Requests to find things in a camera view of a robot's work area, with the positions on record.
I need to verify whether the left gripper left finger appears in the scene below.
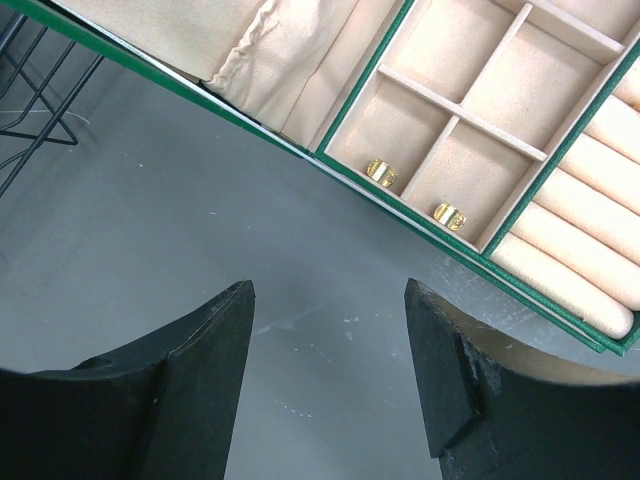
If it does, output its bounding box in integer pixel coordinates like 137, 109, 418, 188
29, 280, 255, 479

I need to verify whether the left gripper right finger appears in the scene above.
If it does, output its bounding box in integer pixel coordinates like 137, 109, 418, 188
404, 279, 639, 479

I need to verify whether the green jewelry tray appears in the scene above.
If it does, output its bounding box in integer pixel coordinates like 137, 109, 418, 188
320, 1, 639, 354

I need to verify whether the green jewelry box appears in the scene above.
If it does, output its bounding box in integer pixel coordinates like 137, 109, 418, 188
13, 1, 418, 168

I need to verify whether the wooden bowl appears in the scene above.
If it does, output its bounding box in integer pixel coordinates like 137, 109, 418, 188
425, 291, 639, 387

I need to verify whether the black wire basket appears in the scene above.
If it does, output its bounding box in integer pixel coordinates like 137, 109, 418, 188
1, 9, 105, 194

